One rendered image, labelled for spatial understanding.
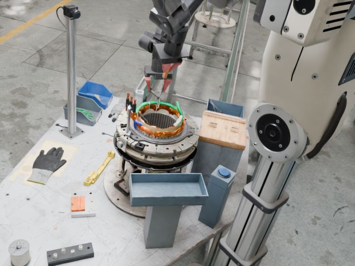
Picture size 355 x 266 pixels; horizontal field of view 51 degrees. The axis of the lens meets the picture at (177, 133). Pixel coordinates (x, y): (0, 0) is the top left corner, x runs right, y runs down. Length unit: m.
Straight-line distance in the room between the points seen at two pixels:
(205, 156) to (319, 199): 1.72
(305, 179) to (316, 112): 2.42
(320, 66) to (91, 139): 1.29
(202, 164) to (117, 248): 0.48
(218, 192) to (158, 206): 0.27
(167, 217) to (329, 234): 1.79
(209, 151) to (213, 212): 0.24
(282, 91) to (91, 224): 0.91
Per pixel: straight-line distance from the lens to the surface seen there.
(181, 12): 1.09
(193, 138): 1.39
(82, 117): 1.91
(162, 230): 1.34
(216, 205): 1.43
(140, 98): 1.44
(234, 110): 1.75
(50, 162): 1.68
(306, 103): 0.82
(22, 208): 1.54
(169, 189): 1.27
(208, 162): 1.55
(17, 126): 3.26
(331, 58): 0.77
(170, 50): 1.19
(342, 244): 2.88
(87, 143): 1.81
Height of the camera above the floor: 1.91
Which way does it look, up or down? 36 degrees down
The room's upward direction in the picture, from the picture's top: 11 degrees clockwise
